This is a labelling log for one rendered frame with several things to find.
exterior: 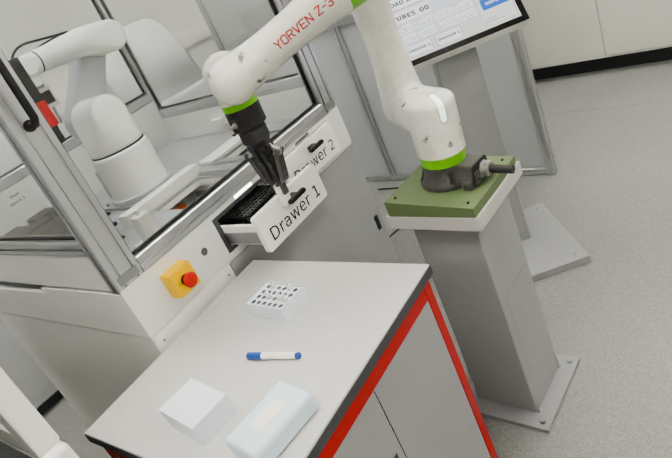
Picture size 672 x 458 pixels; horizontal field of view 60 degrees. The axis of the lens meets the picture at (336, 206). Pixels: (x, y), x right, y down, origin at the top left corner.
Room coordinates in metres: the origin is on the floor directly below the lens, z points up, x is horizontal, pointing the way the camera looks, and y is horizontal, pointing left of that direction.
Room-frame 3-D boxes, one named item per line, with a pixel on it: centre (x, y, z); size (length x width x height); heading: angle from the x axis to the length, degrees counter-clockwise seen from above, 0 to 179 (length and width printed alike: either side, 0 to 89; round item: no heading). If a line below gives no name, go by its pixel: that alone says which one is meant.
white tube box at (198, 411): (0.93, 0.41, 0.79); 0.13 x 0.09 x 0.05; 39
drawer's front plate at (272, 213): (1.49, 0.11, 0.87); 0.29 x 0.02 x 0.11; 137
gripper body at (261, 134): (1.45, 0.12, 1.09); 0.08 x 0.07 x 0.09; 47
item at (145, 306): (1.95, 0.55, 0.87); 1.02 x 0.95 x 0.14; 137
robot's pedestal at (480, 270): (1.41, -0.31, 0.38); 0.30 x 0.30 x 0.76; 42
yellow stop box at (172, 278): (1.34, 0.44, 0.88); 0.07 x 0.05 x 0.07; 137
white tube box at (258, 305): (1.21, 0.22, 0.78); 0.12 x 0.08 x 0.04; 43
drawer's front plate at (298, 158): (1.82, 0.01, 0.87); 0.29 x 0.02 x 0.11; 137
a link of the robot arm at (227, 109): (1.44, 0.11, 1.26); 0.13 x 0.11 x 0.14; 8
